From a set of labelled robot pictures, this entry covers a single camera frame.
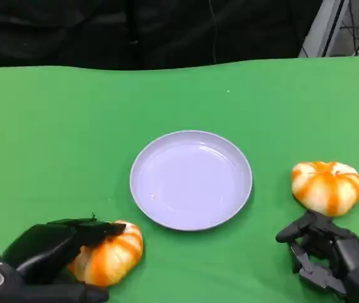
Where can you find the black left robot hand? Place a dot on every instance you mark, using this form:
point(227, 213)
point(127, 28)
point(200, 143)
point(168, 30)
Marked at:
point(46, 246)

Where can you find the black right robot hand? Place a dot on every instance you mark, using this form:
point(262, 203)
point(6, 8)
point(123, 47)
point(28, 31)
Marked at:
point(340, 249)

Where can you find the orange and white bread roll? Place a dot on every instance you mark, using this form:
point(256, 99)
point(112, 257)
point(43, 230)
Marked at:
point(116, 255)
point(326, 189)

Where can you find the green table cloth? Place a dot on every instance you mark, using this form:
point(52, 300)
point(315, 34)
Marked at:
point(72, 126)

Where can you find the lilac plate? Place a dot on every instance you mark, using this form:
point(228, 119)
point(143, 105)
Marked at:
point(192, 183)

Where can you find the black backdrop curtain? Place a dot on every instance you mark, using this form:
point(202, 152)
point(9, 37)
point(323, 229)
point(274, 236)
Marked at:
point(103, 31)

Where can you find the grey metal frame post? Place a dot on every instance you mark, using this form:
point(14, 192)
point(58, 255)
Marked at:
point(321, 31)

